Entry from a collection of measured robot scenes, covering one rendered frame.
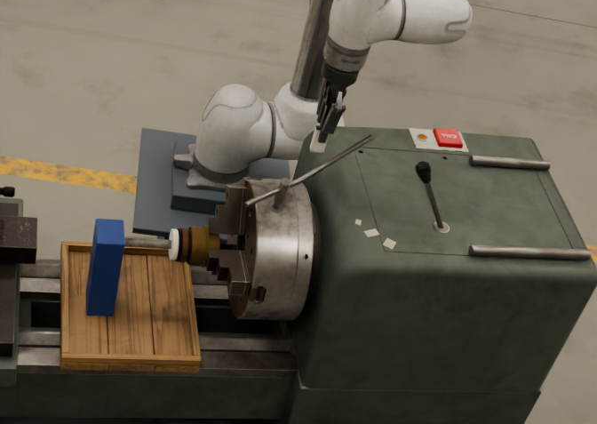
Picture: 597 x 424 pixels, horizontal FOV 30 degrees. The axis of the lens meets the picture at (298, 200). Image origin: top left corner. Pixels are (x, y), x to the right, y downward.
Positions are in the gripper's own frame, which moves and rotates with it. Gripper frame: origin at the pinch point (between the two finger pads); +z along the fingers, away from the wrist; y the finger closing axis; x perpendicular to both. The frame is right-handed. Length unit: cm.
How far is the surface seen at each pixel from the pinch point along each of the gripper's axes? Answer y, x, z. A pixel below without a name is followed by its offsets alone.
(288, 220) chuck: 13.3, -6.5, 12.1
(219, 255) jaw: 12.6, -19.0, 24.4
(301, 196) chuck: 6.9, -2.8, 11.0
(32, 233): 0, -58, 33
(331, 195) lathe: 6.0, 4.2, 10.7
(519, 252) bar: 24.8, 41.6, 7.2
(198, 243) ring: 10.0, -23.6, 23.4
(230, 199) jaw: 2.8, -17.0, 16.7
